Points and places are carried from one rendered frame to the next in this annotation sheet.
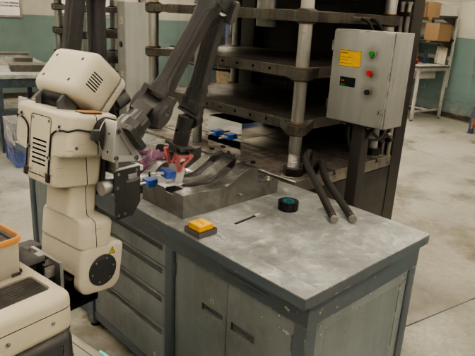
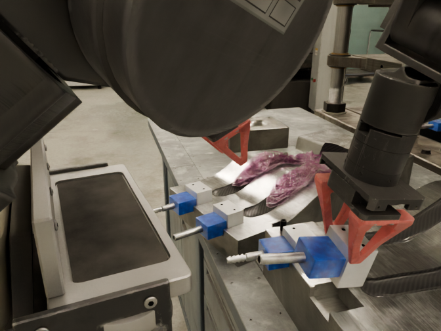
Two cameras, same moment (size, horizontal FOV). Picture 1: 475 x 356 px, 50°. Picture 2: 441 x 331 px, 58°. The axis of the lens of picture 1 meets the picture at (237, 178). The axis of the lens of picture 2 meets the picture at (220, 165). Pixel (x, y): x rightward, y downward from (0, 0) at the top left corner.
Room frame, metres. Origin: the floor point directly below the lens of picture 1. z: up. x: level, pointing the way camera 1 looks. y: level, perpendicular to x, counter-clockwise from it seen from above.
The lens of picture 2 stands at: (1.34, 0.17, 1.22)
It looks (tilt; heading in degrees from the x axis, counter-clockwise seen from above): 21 degrees down; 28
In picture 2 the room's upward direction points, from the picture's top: straight up
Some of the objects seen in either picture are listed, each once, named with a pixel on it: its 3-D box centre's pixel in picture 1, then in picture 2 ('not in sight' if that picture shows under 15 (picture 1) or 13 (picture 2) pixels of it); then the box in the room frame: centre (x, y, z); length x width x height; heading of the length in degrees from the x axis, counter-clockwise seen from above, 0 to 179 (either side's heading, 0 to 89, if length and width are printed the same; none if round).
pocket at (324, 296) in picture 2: (174, 193); (334, 307); (1.76, 0.23, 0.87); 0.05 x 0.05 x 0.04; 44
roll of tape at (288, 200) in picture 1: (288, 204); not in sight; (1.85, -0.20, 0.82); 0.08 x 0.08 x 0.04
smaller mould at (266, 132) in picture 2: not in sight; (251, 133); (2.52, 0.68, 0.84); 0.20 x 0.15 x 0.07; 134
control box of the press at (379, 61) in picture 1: (352, 191); not in sight; (2.29, -0.55, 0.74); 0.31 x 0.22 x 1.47; 44
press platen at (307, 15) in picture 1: (268, 25); not in sight; (2.99, -0.13, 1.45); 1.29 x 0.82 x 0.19; 44
